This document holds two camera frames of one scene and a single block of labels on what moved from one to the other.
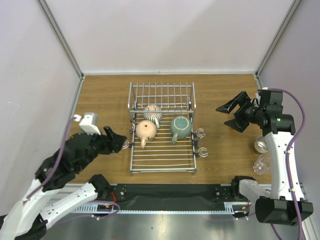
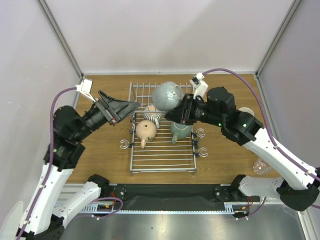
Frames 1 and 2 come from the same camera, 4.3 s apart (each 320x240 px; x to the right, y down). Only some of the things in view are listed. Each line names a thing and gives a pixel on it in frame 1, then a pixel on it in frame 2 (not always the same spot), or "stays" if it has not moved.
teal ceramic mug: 180,128 stays
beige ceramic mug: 145,130 stays
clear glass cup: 262,164 stays
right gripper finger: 237,124 → 176,114
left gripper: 117,141 → 120,108
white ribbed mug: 154,113 stays
